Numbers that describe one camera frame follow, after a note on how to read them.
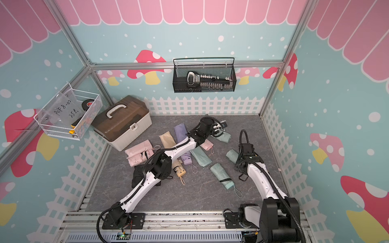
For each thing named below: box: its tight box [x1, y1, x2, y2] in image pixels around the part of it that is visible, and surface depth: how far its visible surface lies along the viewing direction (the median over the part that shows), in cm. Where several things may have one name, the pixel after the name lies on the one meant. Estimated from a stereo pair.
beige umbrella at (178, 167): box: [172, 158, 187, 186], surface depth 89 cm
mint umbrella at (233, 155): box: [225, 148, 239, 165], surface depth 97 cm
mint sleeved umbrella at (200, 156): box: [189, 145, 213, 168], surface depth 97 cm
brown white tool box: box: [91, 95, 152, 152], surface depth 96 cm
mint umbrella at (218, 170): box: [210, 163, 235, 190], surface depth 88 cm
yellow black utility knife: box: [68, 114, 85, 135], surface depth 66 cm
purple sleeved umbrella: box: [173, 123, 188, 144], surface depth 111 cm
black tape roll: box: [81, 98, 95, 112], surface depth 81 cm
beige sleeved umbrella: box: [158, 130, 177, 149], surface depth 107 cm
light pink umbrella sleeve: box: [124, 139, 155, 168], surface depth 96 cm
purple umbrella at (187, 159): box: [180, 152, 193, 166], surface depth 96 cm
